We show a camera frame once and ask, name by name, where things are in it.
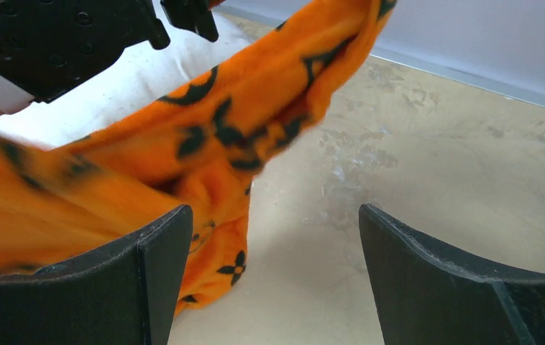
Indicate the orange patterned pillowcase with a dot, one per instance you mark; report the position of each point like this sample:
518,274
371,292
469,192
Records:
200,145

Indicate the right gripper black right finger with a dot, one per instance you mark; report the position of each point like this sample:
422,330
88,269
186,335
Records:
427,291

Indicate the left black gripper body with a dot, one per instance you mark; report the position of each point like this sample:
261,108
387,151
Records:
192,15

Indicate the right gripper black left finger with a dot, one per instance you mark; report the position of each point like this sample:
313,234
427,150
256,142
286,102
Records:
123,292

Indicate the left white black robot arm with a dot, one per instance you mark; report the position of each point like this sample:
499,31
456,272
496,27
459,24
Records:
49,48

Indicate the white pillow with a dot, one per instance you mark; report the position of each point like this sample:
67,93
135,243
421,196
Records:
140,76

